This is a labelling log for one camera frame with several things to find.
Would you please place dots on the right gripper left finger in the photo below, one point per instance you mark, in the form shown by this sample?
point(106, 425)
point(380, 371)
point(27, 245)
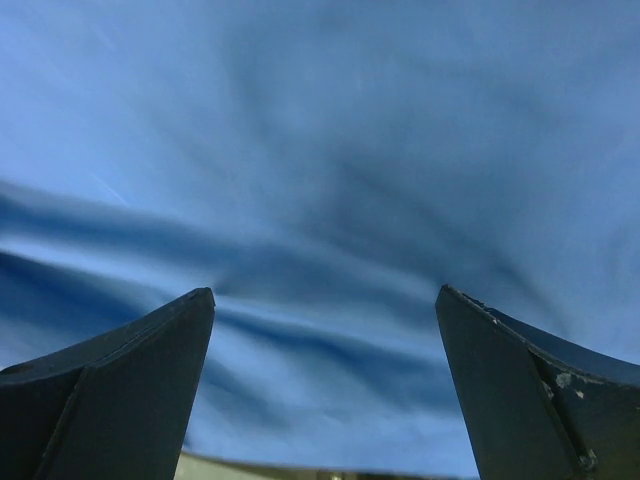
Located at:
point(115, 406)

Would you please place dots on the blue surgical drape cloth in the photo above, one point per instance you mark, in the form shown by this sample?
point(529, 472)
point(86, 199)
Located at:
point(324, 167)

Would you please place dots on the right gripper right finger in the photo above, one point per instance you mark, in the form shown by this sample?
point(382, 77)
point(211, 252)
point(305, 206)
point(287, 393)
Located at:
point(537, 406)

